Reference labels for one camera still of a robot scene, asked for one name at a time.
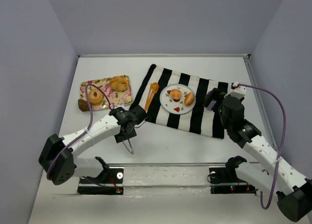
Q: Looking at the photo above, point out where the glossy oval bun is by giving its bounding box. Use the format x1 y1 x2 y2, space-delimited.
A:
184 92 195 106

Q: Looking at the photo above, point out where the small round bun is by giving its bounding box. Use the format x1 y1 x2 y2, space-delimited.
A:
170 89 182 101

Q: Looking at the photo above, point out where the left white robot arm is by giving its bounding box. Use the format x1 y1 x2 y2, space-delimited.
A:
39 106 147 185

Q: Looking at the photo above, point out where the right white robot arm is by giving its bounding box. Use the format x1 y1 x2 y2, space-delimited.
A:
204 83 312 222

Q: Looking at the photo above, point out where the large twisted bread roll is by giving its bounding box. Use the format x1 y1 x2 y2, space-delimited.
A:
109 75 129 92

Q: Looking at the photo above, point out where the dark brown chocolate bread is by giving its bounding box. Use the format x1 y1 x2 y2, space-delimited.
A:
78 99 92 112

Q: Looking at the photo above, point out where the black white striped cloth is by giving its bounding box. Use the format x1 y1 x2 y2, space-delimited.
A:
130 64 230 139

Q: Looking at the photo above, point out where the floral serving tray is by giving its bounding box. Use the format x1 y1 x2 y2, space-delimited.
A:
79 75 133 111

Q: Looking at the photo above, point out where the watermelon pattern plate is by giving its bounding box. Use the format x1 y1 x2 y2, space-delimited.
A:
159 84 196 115

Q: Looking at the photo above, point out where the sugared bagel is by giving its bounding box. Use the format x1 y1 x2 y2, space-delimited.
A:
88 89 103 105

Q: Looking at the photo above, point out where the orange plastic spoon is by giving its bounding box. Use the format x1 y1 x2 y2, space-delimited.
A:
145 82 159 110

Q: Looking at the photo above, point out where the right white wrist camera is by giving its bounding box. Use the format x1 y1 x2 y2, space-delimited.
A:
230 82 246 100

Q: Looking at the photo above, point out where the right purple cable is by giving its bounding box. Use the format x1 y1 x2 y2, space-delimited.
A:
233 83 287 209

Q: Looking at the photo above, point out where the purple cable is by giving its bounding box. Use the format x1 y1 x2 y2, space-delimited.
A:
233 83 287 209
46 84 122 193

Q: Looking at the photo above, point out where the metal table rail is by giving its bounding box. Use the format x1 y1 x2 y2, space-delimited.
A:
78 54 250 59

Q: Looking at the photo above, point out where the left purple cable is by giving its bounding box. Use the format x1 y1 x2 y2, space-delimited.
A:
46 84 122 193

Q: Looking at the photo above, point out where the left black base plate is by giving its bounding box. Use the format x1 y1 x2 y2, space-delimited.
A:
77 167 124 195

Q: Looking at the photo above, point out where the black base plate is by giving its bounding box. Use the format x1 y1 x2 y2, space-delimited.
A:
207 167 258 194
77 167 124 195

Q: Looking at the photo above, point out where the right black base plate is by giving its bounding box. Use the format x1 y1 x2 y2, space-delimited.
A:
207 167 258 194

